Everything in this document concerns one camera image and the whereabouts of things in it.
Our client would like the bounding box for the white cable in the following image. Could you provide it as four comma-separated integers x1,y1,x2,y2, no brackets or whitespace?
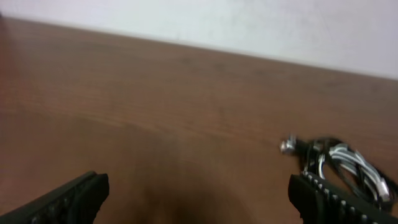
317,142,392,203

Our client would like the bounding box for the black cable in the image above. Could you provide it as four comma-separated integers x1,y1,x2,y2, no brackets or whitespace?
294,136,398,212

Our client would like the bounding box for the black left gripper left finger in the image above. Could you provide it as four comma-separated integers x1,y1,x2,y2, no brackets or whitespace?
1,171,109,224

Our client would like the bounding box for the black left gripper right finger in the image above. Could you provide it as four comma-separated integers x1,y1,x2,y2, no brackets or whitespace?
288,171,397,224

